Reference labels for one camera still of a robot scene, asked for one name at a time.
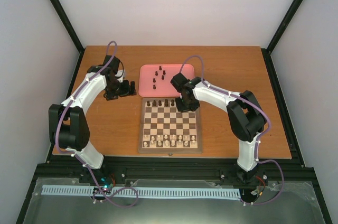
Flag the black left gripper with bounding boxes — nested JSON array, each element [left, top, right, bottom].
[[106, 79, 137, 100]]

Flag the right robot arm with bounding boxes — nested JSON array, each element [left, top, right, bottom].
[[171, 73, 267, 184]]

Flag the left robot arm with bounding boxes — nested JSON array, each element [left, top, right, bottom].
[[49, 55, 136, 183]]

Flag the light king chess piece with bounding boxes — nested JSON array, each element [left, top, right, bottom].
[[171, 135, 176, 147]]

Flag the pink plastic tray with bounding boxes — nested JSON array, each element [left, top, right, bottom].
[[138, 64, 182, 98]]

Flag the wooden chessboard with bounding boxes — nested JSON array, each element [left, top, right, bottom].
[[138, 98, 202, 154]]

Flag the black aluminium frame rail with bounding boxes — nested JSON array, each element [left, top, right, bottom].
[[31, 155, 316, 190]]

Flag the light blue cable duct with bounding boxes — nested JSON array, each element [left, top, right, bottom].
[[41, 185, 241, 200]]

